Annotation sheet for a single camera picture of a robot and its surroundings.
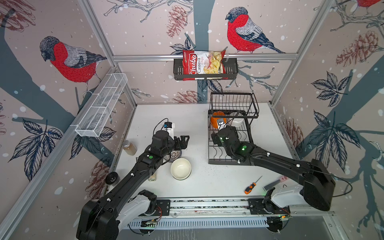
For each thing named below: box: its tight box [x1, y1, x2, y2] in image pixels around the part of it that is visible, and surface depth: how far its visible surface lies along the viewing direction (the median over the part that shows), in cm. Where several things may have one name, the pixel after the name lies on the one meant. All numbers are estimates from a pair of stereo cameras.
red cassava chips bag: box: [182, 49, 228, 81], surface depth 89 cm
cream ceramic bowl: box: [170, 158, 192, 181], surface depth 83 cm
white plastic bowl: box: [231, 118, 245, 127], surface depth 104 cm
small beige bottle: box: [148, 173, 156, 182], surface depth 83 cm
